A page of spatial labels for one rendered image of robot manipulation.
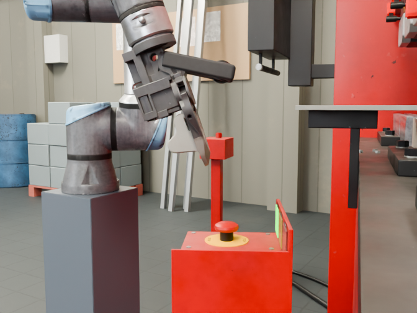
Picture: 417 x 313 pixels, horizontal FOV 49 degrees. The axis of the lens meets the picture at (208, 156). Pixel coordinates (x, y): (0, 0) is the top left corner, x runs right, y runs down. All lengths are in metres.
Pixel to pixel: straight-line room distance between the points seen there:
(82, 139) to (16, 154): 4.86
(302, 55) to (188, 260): 1.95
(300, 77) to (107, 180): 1.48
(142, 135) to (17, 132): 4.89
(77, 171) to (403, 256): 0.94
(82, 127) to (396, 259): 0.93
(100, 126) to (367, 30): 1.14
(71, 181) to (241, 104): 3.61
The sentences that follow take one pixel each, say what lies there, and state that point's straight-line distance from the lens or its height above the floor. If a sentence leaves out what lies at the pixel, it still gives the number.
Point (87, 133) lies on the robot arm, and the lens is 1.21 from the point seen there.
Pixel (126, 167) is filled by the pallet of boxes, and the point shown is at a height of 0.33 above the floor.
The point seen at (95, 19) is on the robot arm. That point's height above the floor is 1.15.
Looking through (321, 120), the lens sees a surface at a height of 0.97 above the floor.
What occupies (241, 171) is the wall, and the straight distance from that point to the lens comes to 4.75.
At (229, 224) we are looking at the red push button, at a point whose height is 0.81.
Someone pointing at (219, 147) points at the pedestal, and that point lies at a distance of 2.74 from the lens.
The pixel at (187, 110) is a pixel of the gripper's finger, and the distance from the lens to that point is 0.70.
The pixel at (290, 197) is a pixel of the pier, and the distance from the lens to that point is 4.40.
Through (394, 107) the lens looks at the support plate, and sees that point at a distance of 0.98.
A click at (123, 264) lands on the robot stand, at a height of 0.58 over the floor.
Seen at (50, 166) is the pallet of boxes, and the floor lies 0.35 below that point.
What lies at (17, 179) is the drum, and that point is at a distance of 6.10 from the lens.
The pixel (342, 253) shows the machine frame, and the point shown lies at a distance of 2.01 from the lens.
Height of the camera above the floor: 1.00
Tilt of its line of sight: 6 degrees down
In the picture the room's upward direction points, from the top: straight up
